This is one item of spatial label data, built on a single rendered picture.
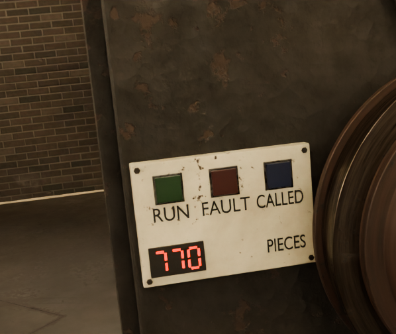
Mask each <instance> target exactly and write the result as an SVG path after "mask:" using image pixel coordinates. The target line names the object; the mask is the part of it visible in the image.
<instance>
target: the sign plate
mask: <svg viewBox="0 0 396 334"><path fill-rule="evenodd" d="M287 161H290V164H291V183H292V186H285V187H280V188H271V189H268V185H267V176H266V164H271V163H277V162H287ZM129 168H130V179H131V186H132V196H133V202H134V214H135V219H136V230H137V237H138V248H139V254H140V265H141V271H142V282H143V285H144V288H149V287H154V286H162V285H166V284H175V283H180V282H188V281H193V280H201V279H206V278H214V277H219V276H228V275H232V274H240V273H245V272H253V271H259V270H267V269H271V268H280V267H284V266H293V265H298V264H306V263H311V262H316V261H315V254H314V248H313V192H312V181H311V161H310V150H309V143H307V142H296V143H291V144H280V145H274V146H264V147H258V148H247V149H242V150H231V151H225V152H214V153H208V154H198V155H192V156H182V157H175V158H165V159H159V160H149V161H143V162H132V163H129ZM230 168H236V177H237V185H238V193H235V194H225V195H216V196H214V195H213V186H212V179H211V171H214V170H224V169H230ZM176 175H180V177H181V190H182V197H183V200H180V201H171V202H165V203H157V197H156V185H155V178H161V177H166V176H176ZM195 246H197V249H198V248H200V254H201V256H198V252H197V249H189V248H190V247H195ZM173 249H181V251H183V255H184V258H181V251H175V252H173ZM187 250H189V252H190V257H187ZM158 251H164V253H167V259H168V260H166V261H165V258H164V253H162V254H156V252H158ZM198 258H201V266H199V268H197V269H191V267H194V266H198V265H199V259H198ZM183 260H184V262H185V268H183V267H182V261H183ZM188 260H191V267H189V265H188ZM165 263H167V264H168V270H167V271H166V264H165Z"/></svg>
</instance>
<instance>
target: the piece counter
mask: <svg viewBox="0 0 396 334"><path fill-rule="evenodd" d="M189 249H197V246H195V247H190V248H189ZM175 251H181V258H184V255H183V250H181V249H173V252H175ZM197 252H198V256H201V254H200V248H198V249H197ZM162 253H164V251H158V252H156V254H162ZM187 257H190V252H189V250H187ZM164 258H165V261H166V260H168V259H167V253H164ZM198 259H199V265H198V266H194V267H191V260H188V265H189V267H191V269H197V268H199V266H201V258H198ZM165 264H166V271H167V270H168V264H167V263H165ZM182 267H183V268H185V262H184V260H183V261H182Z"/></svg>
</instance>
